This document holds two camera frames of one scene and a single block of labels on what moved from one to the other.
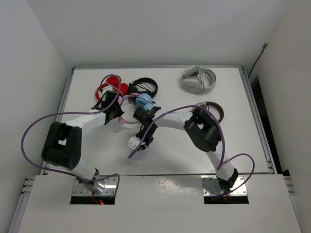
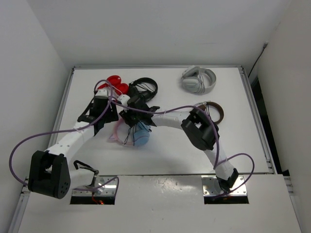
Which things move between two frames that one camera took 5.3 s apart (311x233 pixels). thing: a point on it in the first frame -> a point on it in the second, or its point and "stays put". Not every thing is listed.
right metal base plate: (211, 186) stays put
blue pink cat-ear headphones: (144, 100) -> (142, 135)
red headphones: (113, 80) stays put
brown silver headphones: (217, 106) stays put
